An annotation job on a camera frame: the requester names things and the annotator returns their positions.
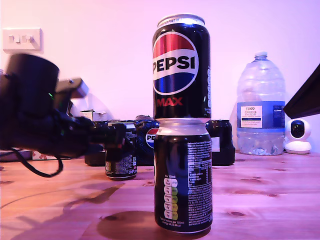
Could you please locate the black Pepsi Max can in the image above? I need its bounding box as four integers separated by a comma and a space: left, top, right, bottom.
152, 15, 212, 120
104, 122, 138, 181
153, 118, 213, 233

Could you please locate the shrink-wrapped Pepsi can multipack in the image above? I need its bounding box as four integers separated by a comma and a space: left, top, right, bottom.
84, 115, 236, 167

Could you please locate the white torn cardboard box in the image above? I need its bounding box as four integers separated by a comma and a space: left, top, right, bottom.
92, 111, 109, 123

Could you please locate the white printed carton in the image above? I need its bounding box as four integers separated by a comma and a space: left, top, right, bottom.
79, 109, 95, 123

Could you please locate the large clear water bottle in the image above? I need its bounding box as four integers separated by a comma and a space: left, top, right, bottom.
236, 51, 286, 156

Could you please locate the grey plate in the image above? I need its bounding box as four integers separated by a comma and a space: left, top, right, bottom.
0, 149, 33, 162

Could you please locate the small white round camera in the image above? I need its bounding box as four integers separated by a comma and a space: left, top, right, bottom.
284, 118, 312, 155

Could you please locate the thick black cable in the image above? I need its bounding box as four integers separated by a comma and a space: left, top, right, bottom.
9, 147, 64, 178

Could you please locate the white light switch plate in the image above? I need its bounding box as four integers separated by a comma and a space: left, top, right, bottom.
2, 28, 44, 54

